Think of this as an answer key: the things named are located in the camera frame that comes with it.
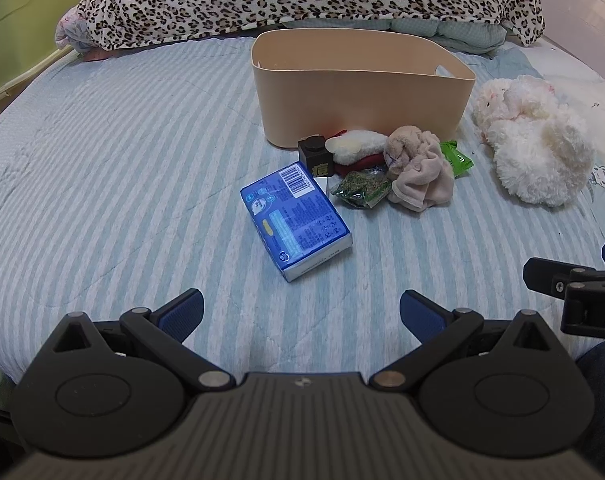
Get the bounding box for black cube box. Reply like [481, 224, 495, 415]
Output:
[298, 136, 335, 178]

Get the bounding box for blue tissue pack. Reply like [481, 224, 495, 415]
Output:
[240, 162, 352, 282]

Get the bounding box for white pillow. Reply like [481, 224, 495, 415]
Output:
[523, 40, 605, 164]

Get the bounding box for light green folded quilt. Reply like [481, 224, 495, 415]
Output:
[284, 18, 507, 54]

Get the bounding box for blue striped bed sheet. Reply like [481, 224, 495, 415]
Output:
[0, 38, 605, 379]

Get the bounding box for beige plastic storage bin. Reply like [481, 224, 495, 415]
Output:
[250, 28, 476, 148]

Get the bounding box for green snack packet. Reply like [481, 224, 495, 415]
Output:
[440, 140, 473, 178]

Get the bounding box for beige cloth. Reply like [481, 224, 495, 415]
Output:
[383, 126, 454, 212]

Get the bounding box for white fluffy plush toy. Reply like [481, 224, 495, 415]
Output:
[473, 75, 595, 208]

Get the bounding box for dark green seaweed packet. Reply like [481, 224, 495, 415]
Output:
[331, 167, 391, 209]

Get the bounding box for white red plush toy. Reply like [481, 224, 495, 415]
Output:
[325, 130, 388, 177]

